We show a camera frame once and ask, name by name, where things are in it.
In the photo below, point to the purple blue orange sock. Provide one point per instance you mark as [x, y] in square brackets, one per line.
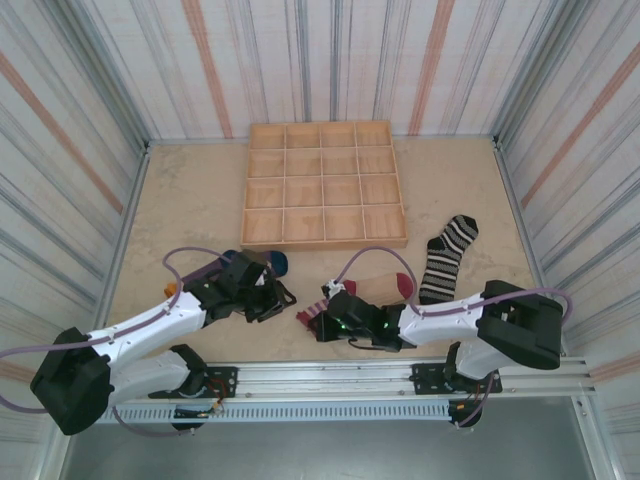
[279, 262]

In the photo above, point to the beige sock with red toe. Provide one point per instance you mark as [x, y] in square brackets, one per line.
[380, 287]

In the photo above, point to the black white striped sock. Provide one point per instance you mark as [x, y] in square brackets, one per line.
[445, 265]

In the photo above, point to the wooden sixteen-compartment tray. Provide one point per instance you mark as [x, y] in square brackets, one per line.
[322, 185]

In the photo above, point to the aluminium mounting rail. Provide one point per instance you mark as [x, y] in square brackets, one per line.
[325, 375]

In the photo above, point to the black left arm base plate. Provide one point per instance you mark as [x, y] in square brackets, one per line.
[222, 380]

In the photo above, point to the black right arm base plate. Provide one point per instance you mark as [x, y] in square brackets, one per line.
[430, 377]

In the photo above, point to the aluminium enclosure frame post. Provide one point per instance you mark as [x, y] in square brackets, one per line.
[125, 240]
[525, 240]

